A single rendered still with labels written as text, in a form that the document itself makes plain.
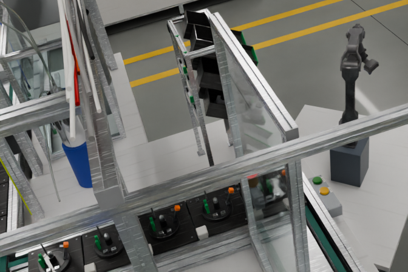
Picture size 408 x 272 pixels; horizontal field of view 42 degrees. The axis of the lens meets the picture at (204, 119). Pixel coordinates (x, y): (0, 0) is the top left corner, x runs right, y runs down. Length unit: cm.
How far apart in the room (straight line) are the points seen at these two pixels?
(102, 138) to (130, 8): 495
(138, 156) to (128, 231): 179
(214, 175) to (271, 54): 413
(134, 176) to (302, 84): 229
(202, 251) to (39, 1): 149
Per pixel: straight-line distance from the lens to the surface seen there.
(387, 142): 281
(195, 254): 230
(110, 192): 95
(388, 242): 238
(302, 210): 133
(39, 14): 289
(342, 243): 224
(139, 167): 286
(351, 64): 231
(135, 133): 309
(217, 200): 233
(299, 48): 519
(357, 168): 249
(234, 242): 231
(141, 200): 106
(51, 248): 251
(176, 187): 106
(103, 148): 103
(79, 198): 283
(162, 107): 473
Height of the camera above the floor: 272
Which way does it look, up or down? 37 degrees down
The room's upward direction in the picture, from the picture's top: 13 degrees counter-clockwise
